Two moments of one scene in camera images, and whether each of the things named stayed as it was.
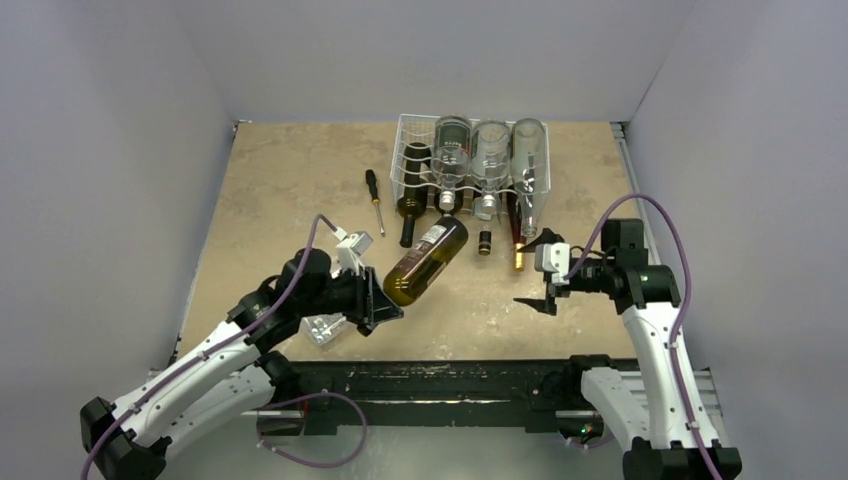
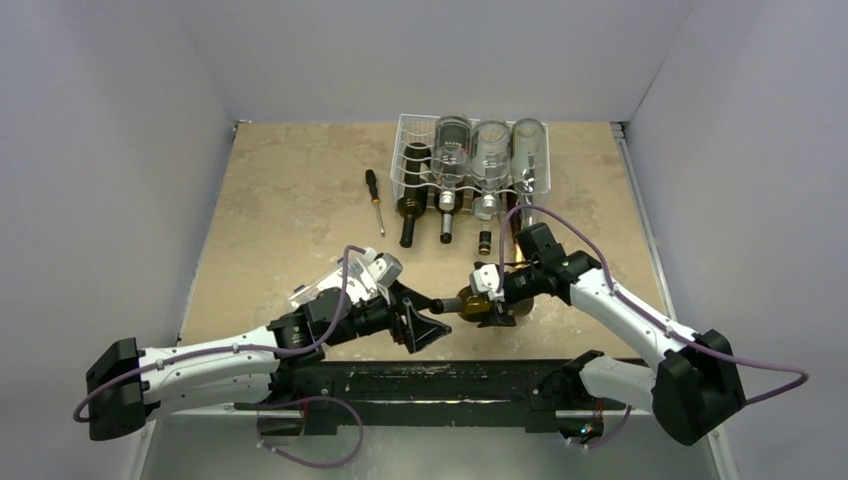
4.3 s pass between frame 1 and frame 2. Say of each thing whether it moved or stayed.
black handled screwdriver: stayed
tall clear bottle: stayed
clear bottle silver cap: stayed
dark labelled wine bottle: moved
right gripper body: moved
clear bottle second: stayed
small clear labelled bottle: stayed
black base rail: stayed
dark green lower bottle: stayed
